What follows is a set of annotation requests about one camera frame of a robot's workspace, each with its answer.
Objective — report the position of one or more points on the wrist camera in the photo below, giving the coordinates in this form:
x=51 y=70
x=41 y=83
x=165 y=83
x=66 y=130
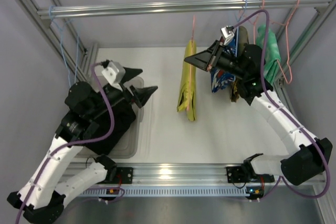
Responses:
x=113 y=72
x=228 y=33

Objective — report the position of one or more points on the clear plastic bin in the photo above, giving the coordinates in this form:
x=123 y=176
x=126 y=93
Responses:
x=128 y=143

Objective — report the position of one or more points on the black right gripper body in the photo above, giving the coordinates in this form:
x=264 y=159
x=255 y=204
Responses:
x=213 y=57

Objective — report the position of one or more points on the blue patterned shorts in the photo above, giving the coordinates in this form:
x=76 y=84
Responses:
x=220 y=80

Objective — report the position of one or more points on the light blue wire hanger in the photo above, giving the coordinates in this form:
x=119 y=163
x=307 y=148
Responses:
x=69 y=44

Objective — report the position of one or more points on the aluminium hanging rail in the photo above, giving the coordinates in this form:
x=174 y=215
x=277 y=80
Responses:
x=54 y=12

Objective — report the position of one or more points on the camouflage shorts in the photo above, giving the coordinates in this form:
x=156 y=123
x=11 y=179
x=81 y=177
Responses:
x=242 y=41

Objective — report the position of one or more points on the aluminium corner bracket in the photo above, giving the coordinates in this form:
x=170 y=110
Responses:
x=281 y=82

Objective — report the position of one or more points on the front aluminium rail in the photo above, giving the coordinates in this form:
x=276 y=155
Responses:
x=156 y=174

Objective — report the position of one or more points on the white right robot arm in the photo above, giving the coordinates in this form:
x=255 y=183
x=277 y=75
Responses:
x=307 y=154

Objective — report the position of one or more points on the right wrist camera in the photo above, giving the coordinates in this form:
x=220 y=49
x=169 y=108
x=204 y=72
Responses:
x=228 y=33

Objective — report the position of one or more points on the black trousers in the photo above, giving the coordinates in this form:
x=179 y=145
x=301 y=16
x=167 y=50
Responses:
x=124 y=116

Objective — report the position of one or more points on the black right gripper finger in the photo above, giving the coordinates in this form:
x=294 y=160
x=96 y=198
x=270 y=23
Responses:
x=215 y=49
x=198 y=60

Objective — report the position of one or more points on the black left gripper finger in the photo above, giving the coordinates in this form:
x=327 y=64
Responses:
x=130 y=73
x=141 y=95

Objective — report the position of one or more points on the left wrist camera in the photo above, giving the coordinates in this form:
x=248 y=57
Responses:
x=113 y=72

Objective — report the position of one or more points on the yellow-green trousers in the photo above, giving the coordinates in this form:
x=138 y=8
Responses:
x=182 y=98

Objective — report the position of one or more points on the slotted cable duct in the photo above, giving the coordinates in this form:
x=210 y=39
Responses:
x=173 y=191

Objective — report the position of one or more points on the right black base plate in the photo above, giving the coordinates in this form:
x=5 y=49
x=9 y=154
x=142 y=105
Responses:
x=243 y=174

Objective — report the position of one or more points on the pink hanger under green trousers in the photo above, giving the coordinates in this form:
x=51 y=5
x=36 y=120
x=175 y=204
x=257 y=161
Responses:
x=286 y=25

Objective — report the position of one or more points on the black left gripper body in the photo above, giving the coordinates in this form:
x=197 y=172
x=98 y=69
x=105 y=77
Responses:
x=132 y=92

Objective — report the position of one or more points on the green tie-dye trousers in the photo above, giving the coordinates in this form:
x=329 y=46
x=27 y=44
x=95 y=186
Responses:
x=272 y=54

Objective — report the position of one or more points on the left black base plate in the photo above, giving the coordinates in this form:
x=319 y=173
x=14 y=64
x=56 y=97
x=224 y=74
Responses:
x=122 y=175

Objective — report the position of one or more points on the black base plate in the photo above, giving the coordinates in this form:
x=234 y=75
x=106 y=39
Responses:
x=122 y=175
x=243 y=174

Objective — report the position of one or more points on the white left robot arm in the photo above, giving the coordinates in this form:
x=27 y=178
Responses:
x=45 y=196

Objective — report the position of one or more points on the blue hanger under patterned shorts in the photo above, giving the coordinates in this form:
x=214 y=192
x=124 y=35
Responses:
x=241 y=11

